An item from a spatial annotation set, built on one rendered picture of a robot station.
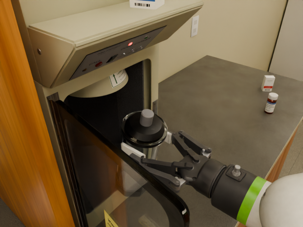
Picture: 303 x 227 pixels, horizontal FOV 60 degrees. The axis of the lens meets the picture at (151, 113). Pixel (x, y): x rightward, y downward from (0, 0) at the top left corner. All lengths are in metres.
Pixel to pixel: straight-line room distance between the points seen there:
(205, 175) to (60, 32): 0.36
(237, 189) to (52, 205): 0.32
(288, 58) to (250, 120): 2.38
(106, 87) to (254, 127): 0.76
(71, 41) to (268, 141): 0.93
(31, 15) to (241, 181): 0.44
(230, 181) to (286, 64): 3.14
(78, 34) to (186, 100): 0.98
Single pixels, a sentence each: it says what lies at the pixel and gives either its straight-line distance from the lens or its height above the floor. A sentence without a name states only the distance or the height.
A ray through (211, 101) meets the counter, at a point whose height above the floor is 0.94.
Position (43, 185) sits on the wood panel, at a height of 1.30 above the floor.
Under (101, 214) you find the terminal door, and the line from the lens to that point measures 0.54.
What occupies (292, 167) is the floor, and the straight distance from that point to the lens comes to 2.54.
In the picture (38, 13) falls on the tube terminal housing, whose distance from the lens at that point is 0.45.
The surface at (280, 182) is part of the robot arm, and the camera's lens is 0.39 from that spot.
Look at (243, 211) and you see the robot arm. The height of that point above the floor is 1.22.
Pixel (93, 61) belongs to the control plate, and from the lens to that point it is 0.44.
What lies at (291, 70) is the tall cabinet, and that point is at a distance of 3.61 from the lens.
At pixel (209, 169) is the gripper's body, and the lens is 0.53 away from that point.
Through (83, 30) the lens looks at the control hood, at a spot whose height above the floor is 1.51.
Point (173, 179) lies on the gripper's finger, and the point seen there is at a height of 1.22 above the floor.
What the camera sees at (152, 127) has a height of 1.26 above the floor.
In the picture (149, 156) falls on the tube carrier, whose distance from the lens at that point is 0.62.
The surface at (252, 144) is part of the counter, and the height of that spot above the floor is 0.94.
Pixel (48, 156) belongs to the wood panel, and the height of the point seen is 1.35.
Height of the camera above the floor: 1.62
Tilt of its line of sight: 35 degrees down
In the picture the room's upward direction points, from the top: straight up
